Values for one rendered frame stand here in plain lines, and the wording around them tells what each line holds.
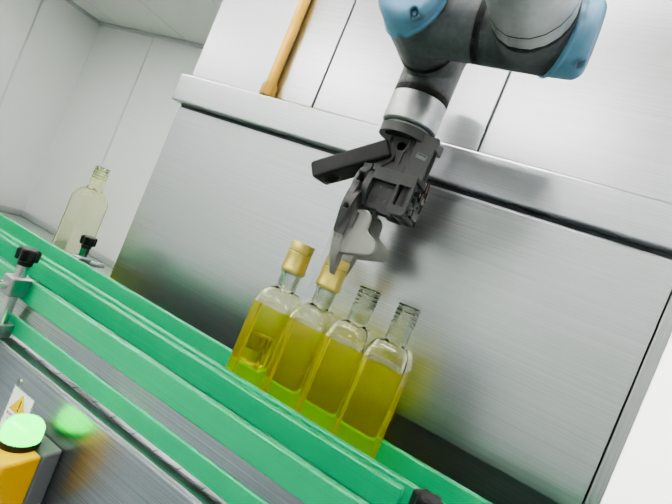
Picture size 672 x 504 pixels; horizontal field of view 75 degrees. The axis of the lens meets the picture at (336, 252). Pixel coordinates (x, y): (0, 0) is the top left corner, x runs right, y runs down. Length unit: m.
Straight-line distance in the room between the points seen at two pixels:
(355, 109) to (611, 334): 0.53
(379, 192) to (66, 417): 0.47
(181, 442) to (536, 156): 0.62
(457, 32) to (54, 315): 0.61
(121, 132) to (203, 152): 5.10
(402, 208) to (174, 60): 5.45
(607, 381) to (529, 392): 0.09
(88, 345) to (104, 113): 5.82
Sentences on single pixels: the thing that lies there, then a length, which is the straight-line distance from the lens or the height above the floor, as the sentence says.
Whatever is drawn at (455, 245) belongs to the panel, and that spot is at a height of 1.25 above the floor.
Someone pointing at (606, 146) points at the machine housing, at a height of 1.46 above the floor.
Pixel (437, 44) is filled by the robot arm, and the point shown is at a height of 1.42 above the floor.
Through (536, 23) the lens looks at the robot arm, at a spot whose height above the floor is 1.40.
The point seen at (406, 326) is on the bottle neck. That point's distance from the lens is 0.55.
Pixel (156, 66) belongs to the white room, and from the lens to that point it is 6.07.
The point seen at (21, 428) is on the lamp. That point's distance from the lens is 0.64.
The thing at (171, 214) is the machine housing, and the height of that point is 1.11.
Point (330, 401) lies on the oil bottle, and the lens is 0.58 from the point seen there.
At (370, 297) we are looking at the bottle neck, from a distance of 0.57.
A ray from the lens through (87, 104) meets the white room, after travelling 6.70.
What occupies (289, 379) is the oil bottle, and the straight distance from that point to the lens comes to 0.60.
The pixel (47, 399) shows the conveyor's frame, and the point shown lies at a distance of 0.69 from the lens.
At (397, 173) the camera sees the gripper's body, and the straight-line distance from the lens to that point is 0.56.
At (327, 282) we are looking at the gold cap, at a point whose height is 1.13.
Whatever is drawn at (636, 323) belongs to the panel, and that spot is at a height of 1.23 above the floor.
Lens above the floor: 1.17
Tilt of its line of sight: level
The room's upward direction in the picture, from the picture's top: 22 degrees clockwise
